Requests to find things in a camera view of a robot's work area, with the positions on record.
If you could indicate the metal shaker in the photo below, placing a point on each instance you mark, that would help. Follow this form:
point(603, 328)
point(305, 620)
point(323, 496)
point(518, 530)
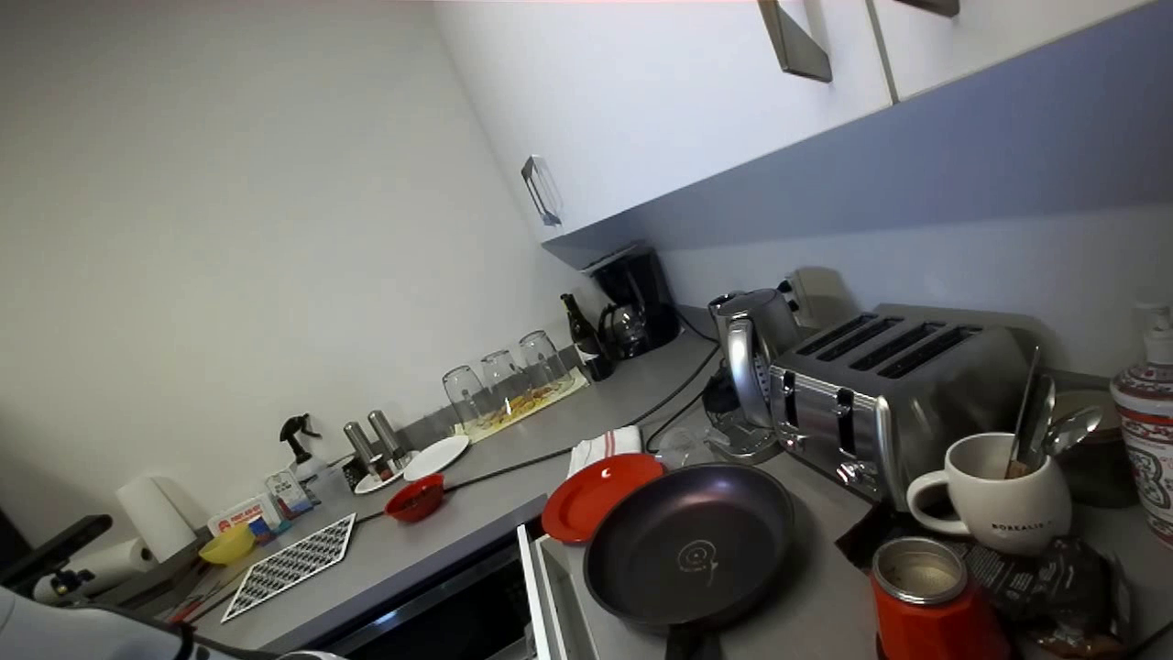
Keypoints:
point(384, 435)
point(356, 450)

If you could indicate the white drawer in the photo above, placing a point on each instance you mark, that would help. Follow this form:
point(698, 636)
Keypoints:
point(543, 601)

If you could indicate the dark frying pan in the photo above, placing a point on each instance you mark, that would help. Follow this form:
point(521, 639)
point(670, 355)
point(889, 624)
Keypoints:
point(685, 553)

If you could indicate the red utensil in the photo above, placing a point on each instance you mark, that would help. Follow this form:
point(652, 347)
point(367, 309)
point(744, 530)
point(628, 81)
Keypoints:
point(183, 612)

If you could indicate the clear soap dispenser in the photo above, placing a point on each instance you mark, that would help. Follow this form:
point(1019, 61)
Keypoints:
point(1160, 332)

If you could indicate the patterned ceramic canister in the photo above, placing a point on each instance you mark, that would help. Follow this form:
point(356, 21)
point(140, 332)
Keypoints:
point(1149, 442)

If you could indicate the yellow bowl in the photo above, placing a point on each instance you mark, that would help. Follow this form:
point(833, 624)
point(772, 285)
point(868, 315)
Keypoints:
point(228, 548)

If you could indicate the dark glass bottle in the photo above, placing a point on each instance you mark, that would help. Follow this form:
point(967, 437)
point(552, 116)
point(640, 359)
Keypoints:
point(579, 328)

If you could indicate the white red-striped folded towel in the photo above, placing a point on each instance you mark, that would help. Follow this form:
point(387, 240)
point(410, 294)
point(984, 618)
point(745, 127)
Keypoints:
point(606, 442)

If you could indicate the metal spoon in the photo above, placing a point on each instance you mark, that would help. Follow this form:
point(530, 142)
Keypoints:
point(1026, 410)
point(1077, 431)

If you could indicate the black white striped trivet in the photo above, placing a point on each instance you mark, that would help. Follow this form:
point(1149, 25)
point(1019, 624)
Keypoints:
point(295, 567)

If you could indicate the silver four-slot toaster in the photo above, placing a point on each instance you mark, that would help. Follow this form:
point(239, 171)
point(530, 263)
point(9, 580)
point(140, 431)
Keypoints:
point(883, 404)

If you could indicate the black-headed spray bottle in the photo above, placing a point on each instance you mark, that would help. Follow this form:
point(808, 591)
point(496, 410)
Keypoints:
point(299, 431)

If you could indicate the blue white carton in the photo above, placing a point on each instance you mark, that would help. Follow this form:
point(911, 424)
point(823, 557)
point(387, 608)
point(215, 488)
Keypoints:
point(287, 494)

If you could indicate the stainless steel kettle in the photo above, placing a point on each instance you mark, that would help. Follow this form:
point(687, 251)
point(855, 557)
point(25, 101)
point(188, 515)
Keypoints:
point(745, 369)

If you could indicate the white paper towel roll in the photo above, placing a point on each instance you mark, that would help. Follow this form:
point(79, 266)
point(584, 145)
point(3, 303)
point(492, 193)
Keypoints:
point(157, 515)

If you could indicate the red plate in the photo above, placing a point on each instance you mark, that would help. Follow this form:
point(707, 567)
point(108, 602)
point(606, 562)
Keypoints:
point(588, 496)

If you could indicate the small red bowl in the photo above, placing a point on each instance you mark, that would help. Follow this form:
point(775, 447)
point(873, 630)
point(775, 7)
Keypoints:
point(417, 501)

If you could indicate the black curved object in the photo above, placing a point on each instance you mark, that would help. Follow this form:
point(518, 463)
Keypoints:
point(48, 548)

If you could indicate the red white box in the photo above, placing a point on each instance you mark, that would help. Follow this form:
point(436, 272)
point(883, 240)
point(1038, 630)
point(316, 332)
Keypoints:
point(244, 515)

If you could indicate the black coffee machine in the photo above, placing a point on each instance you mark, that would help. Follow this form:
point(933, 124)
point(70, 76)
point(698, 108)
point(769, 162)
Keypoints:
point(643, 289)

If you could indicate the white plate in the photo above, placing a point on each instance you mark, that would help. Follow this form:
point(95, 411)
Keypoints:
point(438, 458)

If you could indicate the black built-in appliance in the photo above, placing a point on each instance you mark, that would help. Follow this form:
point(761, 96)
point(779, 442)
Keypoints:
point(443, 618)

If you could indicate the white cylinder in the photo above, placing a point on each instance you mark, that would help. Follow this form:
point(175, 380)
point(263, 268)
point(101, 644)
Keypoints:
point(98, 567)

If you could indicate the red cup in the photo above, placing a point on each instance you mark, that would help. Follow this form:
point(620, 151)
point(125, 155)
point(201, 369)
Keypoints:
point(931, 624)

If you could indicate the white upper cabinets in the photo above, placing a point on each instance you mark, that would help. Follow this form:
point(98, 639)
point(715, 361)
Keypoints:
point(663, 85)

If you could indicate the clear drinking glass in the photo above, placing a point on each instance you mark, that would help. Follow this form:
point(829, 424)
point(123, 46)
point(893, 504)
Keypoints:
point(537, 355)
point(463, 389)
point(500, 371)

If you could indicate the white mug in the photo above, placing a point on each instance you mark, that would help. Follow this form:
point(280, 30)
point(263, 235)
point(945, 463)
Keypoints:
point(1003, 507)

